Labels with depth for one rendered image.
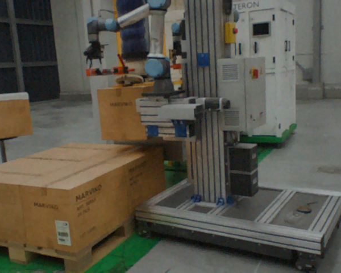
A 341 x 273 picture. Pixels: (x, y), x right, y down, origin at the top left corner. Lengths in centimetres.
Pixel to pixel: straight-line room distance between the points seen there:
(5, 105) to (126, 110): 149
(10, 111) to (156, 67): 196
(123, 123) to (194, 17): 94
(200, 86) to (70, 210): 118
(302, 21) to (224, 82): 945
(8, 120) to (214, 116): 217
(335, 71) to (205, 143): 921
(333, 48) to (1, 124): 939
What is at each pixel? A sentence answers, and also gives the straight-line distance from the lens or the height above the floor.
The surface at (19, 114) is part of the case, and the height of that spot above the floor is 83.
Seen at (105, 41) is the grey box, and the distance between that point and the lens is 459.
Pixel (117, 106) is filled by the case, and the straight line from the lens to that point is 304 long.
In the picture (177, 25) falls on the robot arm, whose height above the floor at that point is 151.
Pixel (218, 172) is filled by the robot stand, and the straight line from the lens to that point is 280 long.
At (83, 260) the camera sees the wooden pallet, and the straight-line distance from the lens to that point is 260.
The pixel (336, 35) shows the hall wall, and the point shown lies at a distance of 1179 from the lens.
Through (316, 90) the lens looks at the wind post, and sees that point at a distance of 1167.
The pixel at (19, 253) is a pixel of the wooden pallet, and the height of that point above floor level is 7.
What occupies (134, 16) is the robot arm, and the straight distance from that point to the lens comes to 277.
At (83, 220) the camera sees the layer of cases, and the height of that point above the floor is 32.
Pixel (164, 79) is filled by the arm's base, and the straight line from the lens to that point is 269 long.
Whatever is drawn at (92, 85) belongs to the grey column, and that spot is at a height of 104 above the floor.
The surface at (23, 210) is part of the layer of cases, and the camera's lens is 271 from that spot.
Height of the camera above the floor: 122
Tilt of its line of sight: 10 degrees down
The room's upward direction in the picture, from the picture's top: 4 degrees counter-clockwise
